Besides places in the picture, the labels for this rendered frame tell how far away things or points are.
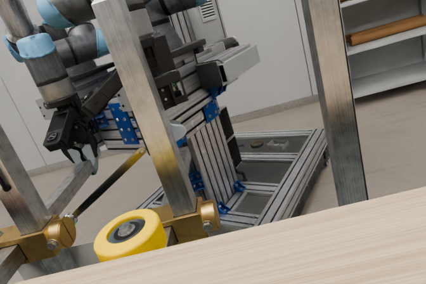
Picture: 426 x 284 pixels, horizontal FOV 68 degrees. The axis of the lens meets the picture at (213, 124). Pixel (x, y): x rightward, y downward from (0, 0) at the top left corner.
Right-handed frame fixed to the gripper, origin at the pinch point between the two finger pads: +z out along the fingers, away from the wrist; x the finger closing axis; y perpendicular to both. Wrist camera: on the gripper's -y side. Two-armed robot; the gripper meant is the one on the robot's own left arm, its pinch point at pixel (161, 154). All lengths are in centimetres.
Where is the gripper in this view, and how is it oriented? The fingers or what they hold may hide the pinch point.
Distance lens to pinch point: 57.7
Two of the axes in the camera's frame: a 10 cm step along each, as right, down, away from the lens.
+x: -3.2, -2.3, 9.2
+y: 9.0, -3.6, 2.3
